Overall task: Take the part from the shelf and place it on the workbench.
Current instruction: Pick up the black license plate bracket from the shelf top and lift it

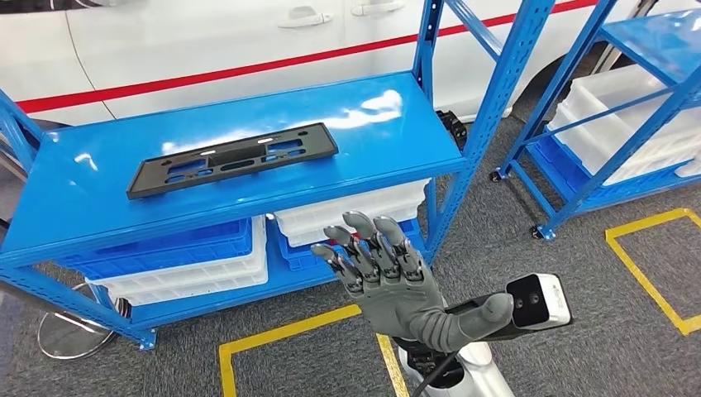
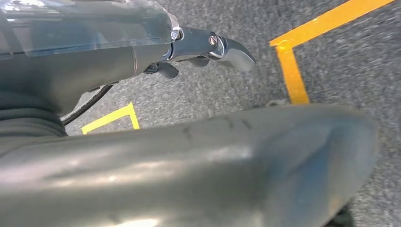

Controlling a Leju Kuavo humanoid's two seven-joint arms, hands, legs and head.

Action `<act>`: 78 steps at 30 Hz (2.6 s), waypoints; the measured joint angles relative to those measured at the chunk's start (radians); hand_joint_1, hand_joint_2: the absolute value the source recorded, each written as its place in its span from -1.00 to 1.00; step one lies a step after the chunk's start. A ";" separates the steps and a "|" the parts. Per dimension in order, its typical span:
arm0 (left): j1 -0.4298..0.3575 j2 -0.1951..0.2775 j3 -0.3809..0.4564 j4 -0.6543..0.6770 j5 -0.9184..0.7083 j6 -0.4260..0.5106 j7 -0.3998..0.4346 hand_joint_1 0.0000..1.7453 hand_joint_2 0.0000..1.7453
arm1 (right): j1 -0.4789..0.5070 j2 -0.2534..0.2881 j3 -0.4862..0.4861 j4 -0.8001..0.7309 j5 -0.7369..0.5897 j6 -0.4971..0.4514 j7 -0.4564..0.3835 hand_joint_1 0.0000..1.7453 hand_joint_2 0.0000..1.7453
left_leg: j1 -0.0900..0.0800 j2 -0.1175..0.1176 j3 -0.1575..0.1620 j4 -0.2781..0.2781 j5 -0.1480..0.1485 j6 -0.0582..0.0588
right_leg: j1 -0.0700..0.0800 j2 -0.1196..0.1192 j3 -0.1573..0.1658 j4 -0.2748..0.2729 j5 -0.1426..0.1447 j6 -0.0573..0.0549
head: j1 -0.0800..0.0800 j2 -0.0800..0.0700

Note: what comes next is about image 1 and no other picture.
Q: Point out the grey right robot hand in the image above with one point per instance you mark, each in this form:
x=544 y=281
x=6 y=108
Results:
x=400 y=301

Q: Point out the black plastic plate frame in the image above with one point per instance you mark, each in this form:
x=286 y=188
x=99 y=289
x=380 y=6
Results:
x=145 y=183

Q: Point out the blue metal shelf rack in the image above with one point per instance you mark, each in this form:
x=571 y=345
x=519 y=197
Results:
x=82 y=181
x=657 y=38

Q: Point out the black caster wheel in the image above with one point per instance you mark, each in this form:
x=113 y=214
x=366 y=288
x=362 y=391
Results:
x=536 y=232
x=495 y=176

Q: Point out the red barrier belt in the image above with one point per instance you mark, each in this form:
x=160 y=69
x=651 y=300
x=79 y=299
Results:
x=219 y=73

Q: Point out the white car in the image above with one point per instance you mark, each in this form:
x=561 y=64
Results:
x=191 y=49

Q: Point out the chrome stanchion with round base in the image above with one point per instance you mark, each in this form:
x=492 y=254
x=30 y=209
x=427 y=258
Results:
x=65 y=340

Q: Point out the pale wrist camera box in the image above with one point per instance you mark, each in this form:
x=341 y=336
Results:
x=542 y=301

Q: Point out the black plastic bracket part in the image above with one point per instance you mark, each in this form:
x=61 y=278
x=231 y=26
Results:
x=452 y=129

